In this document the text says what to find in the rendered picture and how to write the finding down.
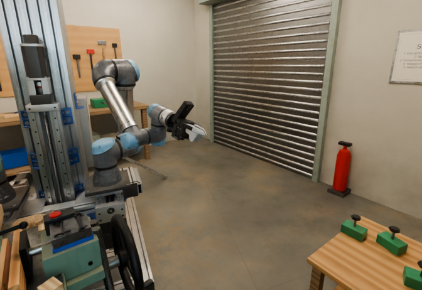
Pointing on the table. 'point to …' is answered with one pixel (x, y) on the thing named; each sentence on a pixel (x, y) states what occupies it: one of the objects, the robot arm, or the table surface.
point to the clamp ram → (26, 253)
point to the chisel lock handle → (15, 228)
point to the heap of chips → (31, 221)
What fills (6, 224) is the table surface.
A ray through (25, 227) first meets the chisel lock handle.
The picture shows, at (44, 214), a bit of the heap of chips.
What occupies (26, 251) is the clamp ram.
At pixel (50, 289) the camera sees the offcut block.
